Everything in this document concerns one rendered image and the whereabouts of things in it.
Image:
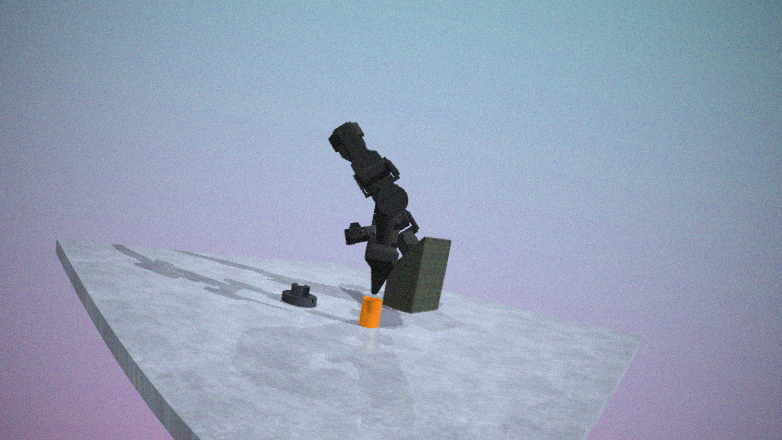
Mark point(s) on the orange knob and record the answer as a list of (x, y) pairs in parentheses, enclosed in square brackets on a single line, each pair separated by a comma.
[(370, 312)]

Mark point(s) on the dark grey round pedestal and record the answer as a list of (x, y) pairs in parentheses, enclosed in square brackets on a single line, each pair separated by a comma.
[(300, 295)]

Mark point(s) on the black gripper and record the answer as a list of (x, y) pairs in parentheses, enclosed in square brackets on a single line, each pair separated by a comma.
[(382, 255)]

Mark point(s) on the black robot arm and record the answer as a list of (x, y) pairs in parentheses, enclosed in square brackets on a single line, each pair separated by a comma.
[(373, 173)]

